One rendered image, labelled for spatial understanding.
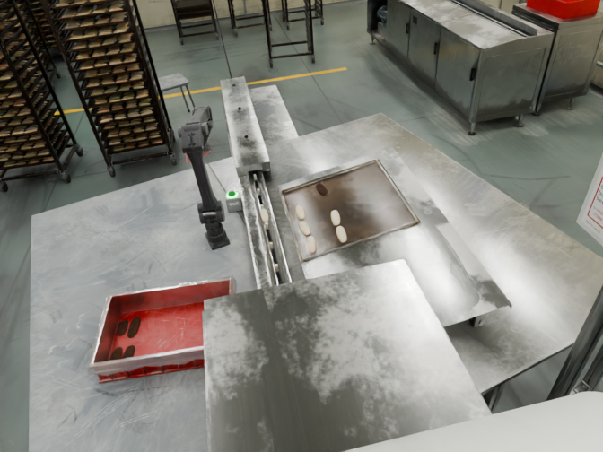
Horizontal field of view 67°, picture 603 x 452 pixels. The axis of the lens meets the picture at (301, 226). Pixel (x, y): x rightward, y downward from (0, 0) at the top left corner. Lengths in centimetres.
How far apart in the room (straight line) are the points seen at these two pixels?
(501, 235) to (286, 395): 138
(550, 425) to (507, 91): 419
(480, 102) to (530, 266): 263
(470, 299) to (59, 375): 141
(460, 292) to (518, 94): 318
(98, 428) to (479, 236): 159
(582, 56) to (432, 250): 356
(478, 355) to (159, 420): 104
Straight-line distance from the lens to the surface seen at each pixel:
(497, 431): 41
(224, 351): 105
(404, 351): 102
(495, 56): 431
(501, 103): 454
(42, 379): 186
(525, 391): 263
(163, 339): 176
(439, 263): 170
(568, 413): 43
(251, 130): 272
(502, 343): 171
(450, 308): 157
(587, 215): 145
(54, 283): 219
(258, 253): 191
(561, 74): 499
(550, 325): 181
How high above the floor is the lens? 213
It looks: 39 degrees down
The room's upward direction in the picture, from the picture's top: 6 degrees counter-clockwise
